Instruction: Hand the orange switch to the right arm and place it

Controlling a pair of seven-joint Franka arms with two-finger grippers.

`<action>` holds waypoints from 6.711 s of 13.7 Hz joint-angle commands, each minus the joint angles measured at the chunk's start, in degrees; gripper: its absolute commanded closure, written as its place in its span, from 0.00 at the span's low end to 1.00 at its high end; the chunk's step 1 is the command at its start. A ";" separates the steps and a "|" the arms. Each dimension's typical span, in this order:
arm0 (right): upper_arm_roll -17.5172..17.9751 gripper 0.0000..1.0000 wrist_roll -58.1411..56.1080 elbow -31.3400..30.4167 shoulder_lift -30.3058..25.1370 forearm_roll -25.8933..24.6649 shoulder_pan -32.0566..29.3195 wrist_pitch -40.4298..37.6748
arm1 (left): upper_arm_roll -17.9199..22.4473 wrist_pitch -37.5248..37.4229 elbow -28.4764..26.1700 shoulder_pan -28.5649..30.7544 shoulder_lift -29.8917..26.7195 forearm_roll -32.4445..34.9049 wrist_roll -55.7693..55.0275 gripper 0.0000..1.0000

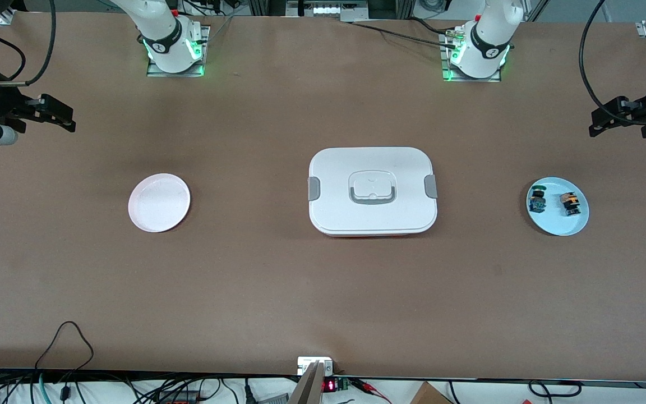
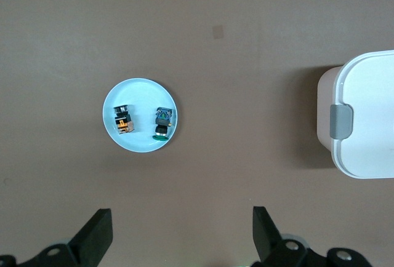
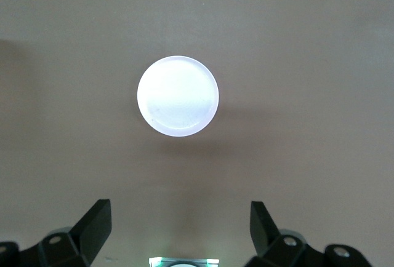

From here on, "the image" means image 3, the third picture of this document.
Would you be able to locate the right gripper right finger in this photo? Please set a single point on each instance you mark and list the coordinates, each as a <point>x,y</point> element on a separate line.
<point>264,236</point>

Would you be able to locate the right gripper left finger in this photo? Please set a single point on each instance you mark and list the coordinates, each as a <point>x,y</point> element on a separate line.
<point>89,236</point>

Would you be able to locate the pale pink round plate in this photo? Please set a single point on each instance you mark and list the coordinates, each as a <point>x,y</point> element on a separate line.
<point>178,94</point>

